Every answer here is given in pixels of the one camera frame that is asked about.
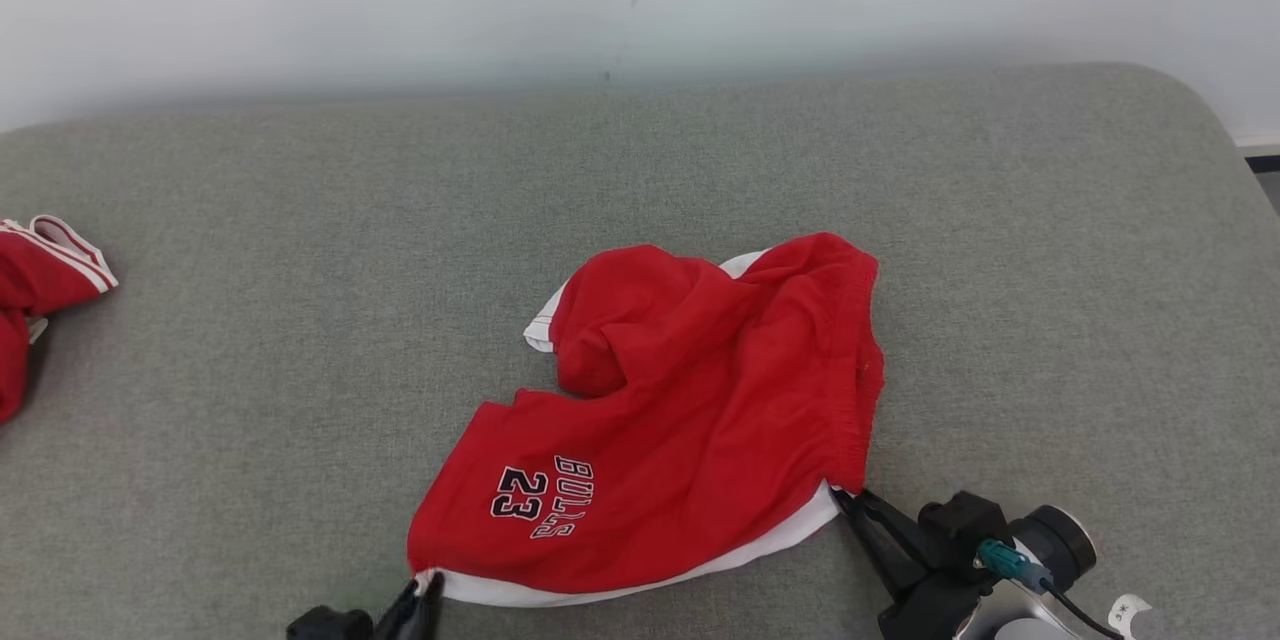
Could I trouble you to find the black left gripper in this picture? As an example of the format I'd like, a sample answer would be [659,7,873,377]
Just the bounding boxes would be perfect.
[286,570,446,640]

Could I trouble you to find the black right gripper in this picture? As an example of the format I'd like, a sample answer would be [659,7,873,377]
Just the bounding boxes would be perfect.
[832,490,1013,640]

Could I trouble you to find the red Bulls 23 shorts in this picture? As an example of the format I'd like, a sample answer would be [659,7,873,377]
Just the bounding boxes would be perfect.
[407,232,887,609]

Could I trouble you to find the red Bulls 23 jersey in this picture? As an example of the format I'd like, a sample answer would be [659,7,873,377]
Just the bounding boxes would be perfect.
[0,215,119,426]

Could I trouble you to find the dark baseboard strip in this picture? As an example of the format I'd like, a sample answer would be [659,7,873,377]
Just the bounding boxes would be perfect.
[1235,132,1280,173]

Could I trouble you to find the black cable with teal connector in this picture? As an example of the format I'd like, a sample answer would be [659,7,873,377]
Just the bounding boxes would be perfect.
[975,538,1126,640]

